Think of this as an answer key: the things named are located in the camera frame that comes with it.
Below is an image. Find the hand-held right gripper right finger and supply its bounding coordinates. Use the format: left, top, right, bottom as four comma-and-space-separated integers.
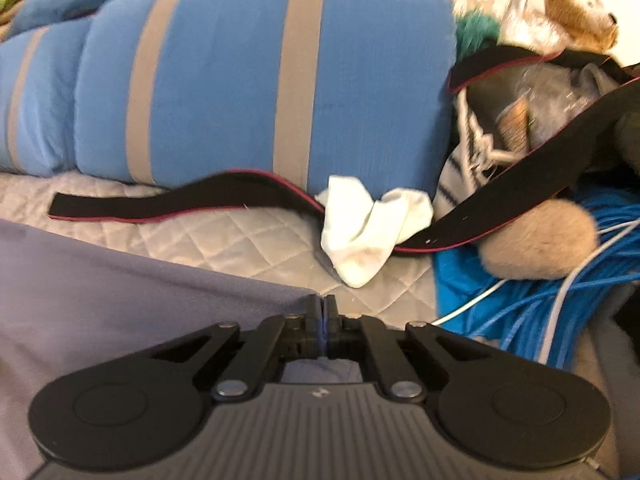
323, 294, 494, 403

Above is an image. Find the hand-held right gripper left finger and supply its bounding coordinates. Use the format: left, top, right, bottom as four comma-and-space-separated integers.
150, 295, 324, 404

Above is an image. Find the lavender garment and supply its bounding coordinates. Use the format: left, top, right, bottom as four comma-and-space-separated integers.
0, 219, 364, 480

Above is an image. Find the white sock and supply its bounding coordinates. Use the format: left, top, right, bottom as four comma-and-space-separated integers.
319, 175, 435, 290

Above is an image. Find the black-and-white striped cloth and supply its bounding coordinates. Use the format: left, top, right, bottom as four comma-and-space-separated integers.
432, 94, 502, 217

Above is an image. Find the beige plush toy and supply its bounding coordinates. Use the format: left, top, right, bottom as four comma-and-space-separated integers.
479, 198, 600, 282

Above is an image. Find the blue grey-striped pillow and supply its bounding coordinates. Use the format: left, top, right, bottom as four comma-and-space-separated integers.
75, 0, 458, 196
0, 24, 96, 177

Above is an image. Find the brown yarn cone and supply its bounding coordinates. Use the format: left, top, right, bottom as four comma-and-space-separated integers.
496, 96, 532, 152

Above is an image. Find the clear plastic bag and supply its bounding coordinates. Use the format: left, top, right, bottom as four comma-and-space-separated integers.
500, 59, 603, 128

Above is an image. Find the green yarn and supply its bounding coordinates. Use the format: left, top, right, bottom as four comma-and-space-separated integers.
457, 12, 502, 57

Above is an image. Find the brown teddy bear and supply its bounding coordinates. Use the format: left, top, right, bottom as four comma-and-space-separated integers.
534, 0, 622, 55

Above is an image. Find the black red-edged strap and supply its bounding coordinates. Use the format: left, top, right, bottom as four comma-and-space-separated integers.
446, 44, 640, 95
48, 72, 640, 257

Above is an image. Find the white cable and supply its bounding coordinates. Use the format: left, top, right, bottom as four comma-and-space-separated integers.
431, 220, 640, 367

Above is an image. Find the blue cable bundle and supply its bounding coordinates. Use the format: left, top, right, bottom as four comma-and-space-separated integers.
431, 184, 640, 372

